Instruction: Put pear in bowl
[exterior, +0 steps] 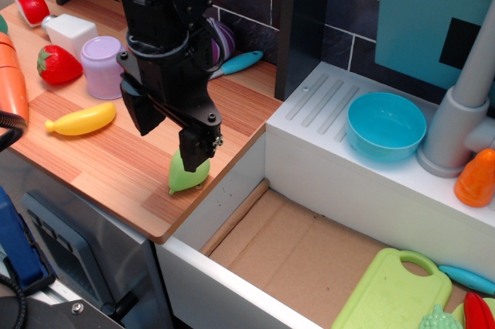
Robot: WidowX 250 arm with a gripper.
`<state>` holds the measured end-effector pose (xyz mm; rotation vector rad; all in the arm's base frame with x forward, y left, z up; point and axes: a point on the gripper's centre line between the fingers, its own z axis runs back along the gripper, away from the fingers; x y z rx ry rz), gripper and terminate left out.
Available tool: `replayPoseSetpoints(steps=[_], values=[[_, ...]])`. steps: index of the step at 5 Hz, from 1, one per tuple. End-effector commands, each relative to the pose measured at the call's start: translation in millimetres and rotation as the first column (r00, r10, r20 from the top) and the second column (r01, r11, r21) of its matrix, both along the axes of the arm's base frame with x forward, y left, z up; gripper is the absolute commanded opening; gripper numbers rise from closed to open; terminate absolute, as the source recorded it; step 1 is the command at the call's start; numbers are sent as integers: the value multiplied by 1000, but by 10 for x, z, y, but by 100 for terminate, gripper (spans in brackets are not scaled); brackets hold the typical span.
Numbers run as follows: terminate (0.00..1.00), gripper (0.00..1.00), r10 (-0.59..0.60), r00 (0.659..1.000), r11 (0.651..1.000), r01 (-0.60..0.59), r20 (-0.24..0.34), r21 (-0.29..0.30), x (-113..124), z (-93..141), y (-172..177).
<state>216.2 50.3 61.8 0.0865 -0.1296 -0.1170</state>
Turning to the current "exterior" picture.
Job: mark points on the large orange toy carrot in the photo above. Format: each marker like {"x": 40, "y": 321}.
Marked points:
{"x": 13, "y": 84}

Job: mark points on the white toy sink unit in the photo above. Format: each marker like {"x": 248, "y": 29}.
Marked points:
{"x": 303, "y": 154}

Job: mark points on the brown cardboard sheet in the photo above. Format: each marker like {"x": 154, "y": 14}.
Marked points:
{"x": 302, "y": 259}

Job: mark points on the green toy cutting board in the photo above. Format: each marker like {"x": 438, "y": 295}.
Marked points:
{"x": 396, "y": 291}

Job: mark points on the green toy pear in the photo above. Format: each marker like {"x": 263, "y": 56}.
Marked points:
{"x": 180, "y": 179}

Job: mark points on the mint green toy grapes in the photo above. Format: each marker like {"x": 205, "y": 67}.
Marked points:
{"x": 439, "y": 319}

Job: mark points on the red white toy apple half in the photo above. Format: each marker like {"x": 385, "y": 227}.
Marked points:
{"x": 33, "y": 11}

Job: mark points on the white toy bottle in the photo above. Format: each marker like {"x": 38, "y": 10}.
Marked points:
{"x": 69, "y": 32}

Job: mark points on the lilac plastic cup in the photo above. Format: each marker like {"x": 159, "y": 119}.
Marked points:
{"x": 98, "y": 58}

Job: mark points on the teal toy microwave box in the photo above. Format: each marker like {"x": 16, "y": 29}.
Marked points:
{"x": 428, "y": 39}

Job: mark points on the blue clamp block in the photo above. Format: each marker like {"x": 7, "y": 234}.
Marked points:
{"x": 25, "y": 261}

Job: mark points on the blue handled toy knife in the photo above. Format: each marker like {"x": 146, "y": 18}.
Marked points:
{"x": 238, "y": 63}

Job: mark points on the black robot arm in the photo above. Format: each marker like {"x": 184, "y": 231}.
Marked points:
{"x": 163, "y": 22}

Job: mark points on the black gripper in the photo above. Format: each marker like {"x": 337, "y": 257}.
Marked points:
{"x": 161, "y": 83}

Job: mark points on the blue toy utensil handle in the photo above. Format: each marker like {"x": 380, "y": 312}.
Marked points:
{"x": 469, "y": 279}

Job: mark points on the grey toy faucet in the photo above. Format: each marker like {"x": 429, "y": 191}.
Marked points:
{"x": 460, "y": 126}

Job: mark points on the purple toy onion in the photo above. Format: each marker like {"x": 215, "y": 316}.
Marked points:
{"x": 226, "y": 37}

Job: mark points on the red toy strawberry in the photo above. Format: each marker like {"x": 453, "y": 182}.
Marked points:
{"x": 55, "y": 65}

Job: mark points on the yellow toy banana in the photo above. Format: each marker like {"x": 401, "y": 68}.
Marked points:
{"x": 83, "y": 121}

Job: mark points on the red toy chili pepper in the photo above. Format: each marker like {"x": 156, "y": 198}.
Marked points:
{"x": 477, "y": 313}

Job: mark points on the blue plastic bowl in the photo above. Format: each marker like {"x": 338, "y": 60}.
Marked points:
{"x": 384, "y": 127}

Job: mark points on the small orange toy carrot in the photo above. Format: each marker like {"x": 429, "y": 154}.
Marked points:
{"x": 475, "y": 185}

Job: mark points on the grey toy oven door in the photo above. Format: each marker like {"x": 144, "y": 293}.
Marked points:
{"x": 102, "y": 262}

